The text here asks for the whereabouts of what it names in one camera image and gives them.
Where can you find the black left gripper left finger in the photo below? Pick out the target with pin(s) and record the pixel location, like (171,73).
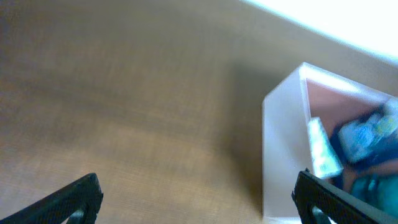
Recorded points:
(78,202)

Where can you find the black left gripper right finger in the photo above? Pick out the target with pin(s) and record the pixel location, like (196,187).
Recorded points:
(317,201)

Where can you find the green toothpaste tube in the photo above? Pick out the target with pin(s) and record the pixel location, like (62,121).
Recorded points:
(325,161)

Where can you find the blue mouthwash bottle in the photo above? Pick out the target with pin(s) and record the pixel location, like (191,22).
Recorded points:
(378,191)

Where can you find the green white soap box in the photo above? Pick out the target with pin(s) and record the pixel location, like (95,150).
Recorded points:
(358,139)

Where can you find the white box pink inside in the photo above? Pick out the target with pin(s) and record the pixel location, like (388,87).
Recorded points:
(309,91)

